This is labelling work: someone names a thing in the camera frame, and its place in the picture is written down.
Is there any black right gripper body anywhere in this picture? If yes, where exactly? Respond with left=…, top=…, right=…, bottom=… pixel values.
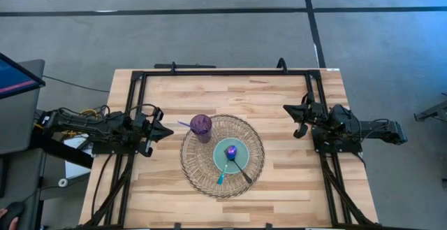
left=302, top=92, right=331, bottom=135

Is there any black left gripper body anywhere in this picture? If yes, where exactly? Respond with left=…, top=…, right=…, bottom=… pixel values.
left=133, top=107, right=164, bottom=157

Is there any purple slim utensil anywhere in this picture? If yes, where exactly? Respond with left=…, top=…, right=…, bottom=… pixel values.
left=177, top=120, right=203, bottom=134

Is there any purple spoon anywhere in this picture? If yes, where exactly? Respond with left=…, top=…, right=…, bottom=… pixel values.
left=230, top=154, right=254, bottom=185

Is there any teal iridescent spoon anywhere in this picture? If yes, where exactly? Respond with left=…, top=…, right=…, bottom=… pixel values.
left=216, top=145, right=239, bottom=186

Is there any purple faceted plastic cup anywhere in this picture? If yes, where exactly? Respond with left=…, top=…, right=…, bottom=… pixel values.
left=189, top=113, right=213, bottom=144

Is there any round woven straw placemat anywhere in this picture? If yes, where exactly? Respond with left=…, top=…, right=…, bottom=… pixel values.
left=179, top=114, right=265, bottom=199

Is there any pale green ceramic bowl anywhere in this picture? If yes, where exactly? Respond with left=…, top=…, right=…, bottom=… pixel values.
left=212, top=137, right=251, bottom=174

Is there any black flat bar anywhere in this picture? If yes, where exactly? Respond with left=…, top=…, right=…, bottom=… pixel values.
left=154, top=61, right=217, bottom=70

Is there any white paper sheet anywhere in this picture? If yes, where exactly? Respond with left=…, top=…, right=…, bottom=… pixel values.
left=64, top=134, right=94, bottom=180

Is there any black metal beam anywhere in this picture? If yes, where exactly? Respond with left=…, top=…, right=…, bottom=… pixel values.
left=29, top=131, right=95, bottom=170

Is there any grey metal stand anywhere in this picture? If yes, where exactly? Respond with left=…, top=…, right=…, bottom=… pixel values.
left=413, top=92, right=447, bottom=122

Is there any grey side desk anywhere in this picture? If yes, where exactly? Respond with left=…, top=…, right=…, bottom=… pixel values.
left=0, top=59, right=46, bottom=230

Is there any black computer monitor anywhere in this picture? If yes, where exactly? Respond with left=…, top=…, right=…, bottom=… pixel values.
left=0, top=52, right=46, bottom=100

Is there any black computer mouse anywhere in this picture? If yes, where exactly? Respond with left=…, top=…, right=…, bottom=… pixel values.
left=0, top=201, right=25, bottom=229

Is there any person's hand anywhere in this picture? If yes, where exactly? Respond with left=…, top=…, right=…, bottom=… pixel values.
left=0, top=207, right=19, bottom=230

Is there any black looped left wrist cable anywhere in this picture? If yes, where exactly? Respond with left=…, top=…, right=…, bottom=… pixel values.
left=126, top=103, right=159, bottom=119

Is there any thick black cable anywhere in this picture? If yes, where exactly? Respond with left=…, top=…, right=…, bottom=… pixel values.
left=90, top=152, right=113, bottom=221

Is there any thin black floor cable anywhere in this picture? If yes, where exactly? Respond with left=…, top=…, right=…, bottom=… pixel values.
left=43, top=75, right=111, bottom=94

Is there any black aluminium table frame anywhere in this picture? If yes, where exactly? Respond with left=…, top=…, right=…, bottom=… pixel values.
left=78, top=67, right=378, bottom=230

